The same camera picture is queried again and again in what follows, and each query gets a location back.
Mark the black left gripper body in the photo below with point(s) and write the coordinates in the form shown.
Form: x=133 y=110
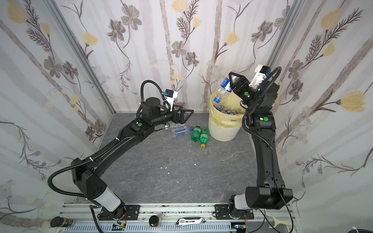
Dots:
x=178 y=116

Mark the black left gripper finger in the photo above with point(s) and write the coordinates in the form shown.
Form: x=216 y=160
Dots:
x=182 y=118
x=184 y=111

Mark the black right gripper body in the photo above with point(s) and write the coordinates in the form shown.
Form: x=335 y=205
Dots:
x=245 y=87

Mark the soda water clear bottle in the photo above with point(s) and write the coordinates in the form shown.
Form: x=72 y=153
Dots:
x=180 y=130

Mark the green bottle yellow cap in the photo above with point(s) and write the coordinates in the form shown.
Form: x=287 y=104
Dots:
x=204 y=137
x=196 y=133

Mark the blue label bottle blue cap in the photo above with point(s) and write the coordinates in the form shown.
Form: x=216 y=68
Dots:
x=231 y=112

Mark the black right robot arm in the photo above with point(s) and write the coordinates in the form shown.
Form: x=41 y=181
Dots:
x=270 y=192

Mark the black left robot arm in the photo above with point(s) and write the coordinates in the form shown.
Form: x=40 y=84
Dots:
x=86 y=173

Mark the yellow plastic bin liner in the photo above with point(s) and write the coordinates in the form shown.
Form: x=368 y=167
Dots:
x=224 y=120

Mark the white ribbed trash bin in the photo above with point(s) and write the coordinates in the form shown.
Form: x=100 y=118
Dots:
x=221 y=133

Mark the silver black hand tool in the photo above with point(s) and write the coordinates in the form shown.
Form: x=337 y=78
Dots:
x=186 y=221

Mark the black round knob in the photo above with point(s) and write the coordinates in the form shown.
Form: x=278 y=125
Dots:
x=154 y=221

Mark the cream plastic peeler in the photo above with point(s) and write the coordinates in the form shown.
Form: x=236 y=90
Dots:
x=275 y=222

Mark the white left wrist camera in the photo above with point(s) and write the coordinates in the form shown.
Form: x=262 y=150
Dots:
x=170 y=96

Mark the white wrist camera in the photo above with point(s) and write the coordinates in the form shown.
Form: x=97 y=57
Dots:
x=260 y=75
x=170 y=96

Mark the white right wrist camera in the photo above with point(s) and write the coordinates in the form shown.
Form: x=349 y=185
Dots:
x=260 y=75

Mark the white slotted cable duct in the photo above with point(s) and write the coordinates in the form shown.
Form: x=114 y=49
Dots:
x=219 y=227

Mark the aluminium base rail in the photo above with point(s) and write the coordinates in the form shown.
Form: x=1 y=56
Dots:
x=254 y=220

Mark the black jar on rail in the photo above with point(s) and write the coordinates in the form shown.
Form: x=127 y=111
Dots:
x=62 y=222

